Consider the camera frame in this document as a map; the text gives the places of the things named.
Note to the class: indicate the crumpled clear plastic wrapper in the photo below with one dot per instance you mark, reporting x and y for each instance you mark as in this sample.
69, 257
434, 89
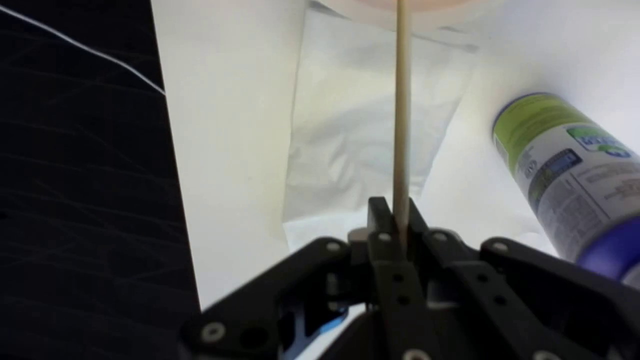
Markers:
347, 147

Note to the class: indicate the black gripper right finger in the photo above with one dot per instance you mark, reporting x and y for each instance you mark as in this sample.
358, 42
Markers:
532, 292

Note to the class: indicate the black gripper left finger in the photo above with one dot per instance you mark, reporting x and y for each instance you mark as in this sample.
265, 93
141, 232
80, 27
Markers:
280, 292

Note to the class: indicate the white spray bottle green label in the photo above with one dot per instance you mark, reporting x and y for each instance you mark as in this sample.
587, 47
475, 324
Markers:
573, 180

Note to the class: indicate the light wooden chopstick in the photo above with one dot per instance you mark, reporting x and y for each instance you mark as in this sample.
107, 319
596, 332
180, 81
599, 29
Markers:
402, 121

